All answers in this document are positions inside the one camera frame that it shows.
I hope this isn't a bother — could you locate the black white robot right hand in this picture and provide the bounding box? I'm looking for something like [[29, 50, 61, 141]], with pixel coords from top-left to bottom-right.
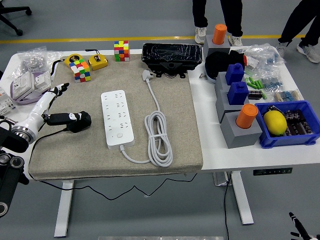
[[288, 211, 320, 240]]

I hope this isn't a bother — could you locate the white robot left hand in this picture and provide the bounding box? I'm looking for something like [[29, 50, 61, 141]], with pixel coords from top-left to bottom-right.
[[15, 82, 84, 138]]

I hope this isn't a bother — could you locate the black plug adapter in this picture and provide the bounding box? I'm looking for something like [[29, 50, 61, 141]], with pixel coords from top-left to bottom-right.
[[65, 111, 92, 134]]

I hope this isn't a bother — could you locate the white power strip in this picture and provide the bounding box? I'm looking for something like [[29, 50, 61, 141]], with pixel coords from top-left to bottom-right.
[[100, 89, 136, 151]]

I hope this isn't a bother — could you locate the purple tray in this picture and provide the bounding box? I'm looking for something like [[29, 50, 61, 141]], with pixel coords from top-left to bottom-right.
[[9, 70, 52, 105]]

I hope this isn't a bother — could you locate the white socket box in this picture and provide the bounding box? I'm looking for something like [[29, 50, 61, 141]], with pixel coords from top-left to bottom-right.
[[33, 71, 52, 91], [12, 72, 35, 100]]

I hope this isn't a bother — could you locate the white circuit breaker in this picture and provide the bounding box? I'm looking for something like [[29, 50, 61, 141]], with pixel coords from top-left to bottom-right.
[[0, 86, 17, 116]]

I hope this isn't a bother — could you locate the clear bag of metal parts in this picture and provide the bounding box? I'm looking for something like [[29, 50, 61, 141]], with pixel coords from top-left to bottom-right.
[[7, 46, 62, 81]]

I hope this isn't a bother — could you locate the scrambled colour puzzle cube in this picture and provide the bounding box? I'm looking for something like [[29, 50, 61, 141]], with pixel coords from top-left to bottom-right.
[[69, 59, 93, 83]]

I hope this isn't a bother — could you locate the black table control panel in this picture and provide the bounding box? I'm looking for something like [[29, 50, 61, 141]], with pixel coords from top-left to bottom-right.
[[252, 167, 293, 176]]

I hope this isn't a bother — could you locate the round yellow tape measure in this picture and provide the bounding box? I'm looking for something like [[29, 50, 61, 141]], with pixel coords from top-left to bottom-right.
[[50, 53, 85, 77]]

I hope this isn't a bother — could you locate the white table leg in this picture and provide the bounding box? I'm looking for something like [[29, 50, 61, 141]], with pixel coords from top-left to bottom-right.
[[229, 171, 255, 225], [54, 179, 75, 238]]

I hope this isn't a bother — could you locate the small yellow tape measure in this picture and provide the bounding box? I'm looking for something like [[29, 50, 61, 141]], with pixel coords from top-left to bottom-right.
[[85, 48, 109, 71]]

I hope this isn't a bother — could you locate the blue plastic bin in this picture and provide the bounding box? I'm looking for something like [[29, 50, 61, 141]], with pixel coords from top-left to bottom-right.
[[254, 100, 320, 149]]

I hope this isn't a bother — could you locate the dark brown capacitor pack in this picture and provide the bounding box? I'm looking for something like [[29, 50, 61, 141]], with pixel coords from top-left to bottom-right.
[[283, 109, 315, 136]]

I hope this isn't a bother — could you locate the tall scrambled puzzle cube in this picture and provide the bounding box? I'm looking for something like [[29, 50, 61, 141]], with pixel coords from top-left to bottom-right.
[[113, 40, 131, 62]]

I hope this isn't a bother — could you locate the black office chair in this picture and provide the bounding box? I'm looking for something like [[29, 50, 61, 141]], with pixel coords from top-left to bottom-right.
[[0, 0, 33, 37]]

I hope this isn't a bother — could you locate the grey square block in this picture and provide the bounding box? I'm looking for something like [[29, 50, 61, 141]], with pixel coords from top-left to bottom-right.
[[219, 111, 263, 150], [215, 88, 250, 124], [214, 71, 247, 93], [202, 34, 231, 58]]

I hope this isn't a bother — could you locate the yellow lemon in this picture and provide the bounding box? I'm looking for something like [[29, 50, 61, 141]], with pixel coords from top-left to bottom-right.
[[263, 110, 288, 137]]

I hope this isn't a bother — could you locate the small black clip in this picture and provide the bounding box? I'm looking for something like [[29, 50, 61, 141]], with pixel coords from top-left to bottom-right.
[[266, 105, 285, 116]]

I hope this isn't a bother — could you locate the orange cylinder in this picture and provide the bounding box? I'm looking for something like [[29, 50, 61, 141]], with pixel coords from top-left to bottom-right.
[[235, 103, 259, 130], [212, 23, 228, 46]]

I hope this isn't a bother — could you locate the clear bag of taped resistors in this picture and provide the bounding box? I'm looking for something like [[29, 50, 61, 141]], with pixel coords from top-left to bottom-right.
[[272, 89, 305, 103]]

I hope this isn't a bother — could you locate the grey-brown mat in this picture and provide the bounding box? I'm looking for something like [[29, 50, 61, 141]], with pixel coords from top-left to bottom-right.
[[27, 53, 204, 181]]

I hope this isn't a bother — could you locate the blue block with knob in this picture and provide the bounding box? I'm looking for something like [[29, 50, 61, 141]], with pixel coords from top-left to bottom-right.
[[226, 81, 250, 105], [224, 62, 245, 86]]

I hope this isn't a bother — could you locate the black device in plastic wrap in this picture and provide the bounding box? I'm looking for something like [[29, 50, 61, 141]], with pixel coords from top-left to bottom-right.
[[141, 42, 203, 79]]

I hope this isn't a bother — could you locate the clear bag of blue resistors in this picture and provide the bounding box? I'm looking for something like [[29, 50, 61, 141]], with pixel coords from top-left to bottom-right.
[[257, 67, 285, 92]]

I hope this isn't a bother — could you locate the small white carton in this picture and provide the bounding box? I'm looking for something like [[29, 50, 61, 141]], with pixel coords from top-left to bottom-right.
[[246, 56, 260, 68]]

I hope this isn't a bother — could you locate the white bowl with blue rim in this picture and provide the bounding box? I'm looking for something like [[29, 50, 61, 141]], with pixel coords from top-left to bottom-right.
[[204, 67, 218, 85]]

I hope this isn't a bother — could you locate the large clear bag of resistors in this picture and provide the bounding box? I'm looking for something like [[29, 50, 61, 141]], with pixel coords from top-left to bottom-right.
[[243, 43, 286, 73]]

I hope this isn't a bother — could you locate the black cloth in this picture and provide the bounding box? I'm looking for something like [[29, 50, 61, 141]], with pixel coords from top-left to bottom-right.
[[204, 49, 248, 81]]

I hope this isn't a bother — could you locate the person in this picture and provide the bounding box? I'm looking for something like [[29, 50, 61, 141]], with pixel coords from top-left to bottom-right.
[[191, 0, 244, 47], [276, 0, 320, 64]]

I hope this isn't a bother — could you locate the black hanging cable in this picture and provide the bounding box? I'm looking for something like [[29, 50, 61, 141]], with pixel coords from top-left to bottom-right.
[[223, 172, 232, 240]]

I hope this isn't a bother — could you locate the white power strip cord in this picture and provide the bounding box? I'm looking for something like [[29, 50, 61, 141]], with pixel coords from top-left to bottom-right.
[[119, 69, 174, 168]]

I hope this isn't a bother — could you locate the thin black plug cord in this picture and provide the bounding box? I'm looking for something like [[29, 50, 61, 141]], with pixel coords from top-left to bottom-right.
[[29, 128, 199, 201]]

